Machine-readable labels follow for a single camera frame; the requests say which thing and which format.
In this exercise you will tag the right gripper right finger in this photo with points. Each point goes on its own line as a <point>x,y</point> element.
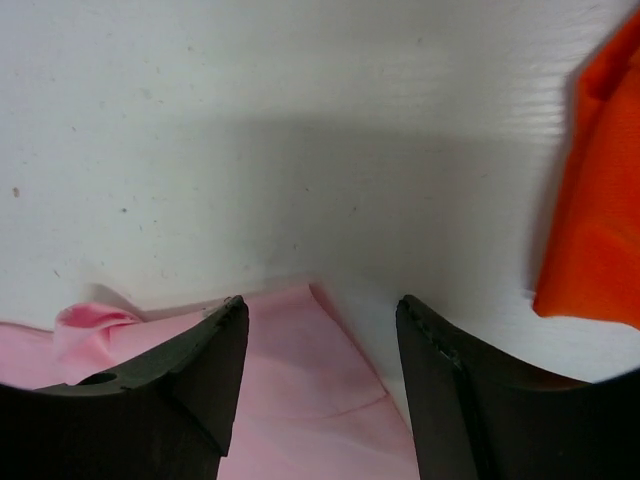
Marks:
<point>477,412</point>

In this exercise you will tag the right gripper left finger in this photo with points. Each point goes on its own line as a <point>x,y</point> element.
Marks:
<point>167,413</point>

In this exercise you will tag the pink t shirt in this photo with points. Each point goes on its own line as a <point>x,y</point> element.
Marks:
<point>310,406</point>

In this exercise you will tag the orange t shirt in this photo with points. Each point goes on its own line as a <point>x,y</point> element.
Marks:
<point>591,265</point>

